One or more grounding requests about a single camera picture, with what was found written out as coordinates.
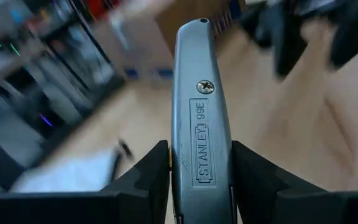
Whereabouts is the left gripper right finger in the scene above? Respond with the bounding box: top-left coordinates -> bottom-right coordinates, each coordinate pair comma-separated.
232,140 -> 351,224

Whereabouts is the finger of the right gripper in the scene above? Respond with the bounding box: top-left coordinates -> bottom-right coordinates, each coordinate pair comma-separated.
330,9 -> 358,70
270,18 -> 308,79

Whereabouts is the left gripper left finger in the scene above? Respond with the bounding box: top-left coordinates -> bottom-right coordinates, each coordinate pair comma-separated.
84,140 -> 171,224

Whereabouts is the grey metal utility knife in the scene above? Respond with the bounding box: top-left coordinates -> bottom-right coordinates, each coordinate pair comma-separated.
171,17 -> 237,224

